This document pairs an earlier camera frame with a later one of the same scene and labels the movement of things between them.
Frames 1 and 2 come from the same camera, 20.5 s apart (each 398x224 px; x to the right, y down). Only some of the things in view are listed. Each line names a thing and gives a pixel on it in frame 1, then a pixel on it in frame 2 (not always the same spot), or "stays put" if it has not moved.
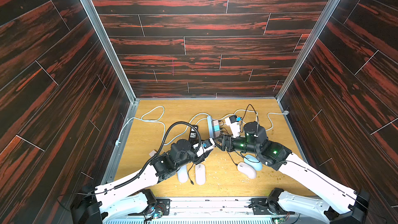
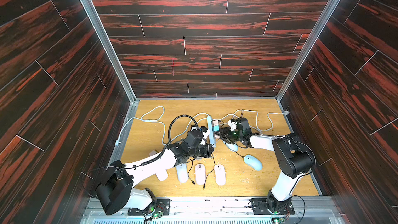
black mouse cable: x=191 y=181 stays put
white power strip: x=210 y=126 stays put
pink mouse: x=247 y=170 to x=219 y=173
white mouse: x=183 y=174 stays put
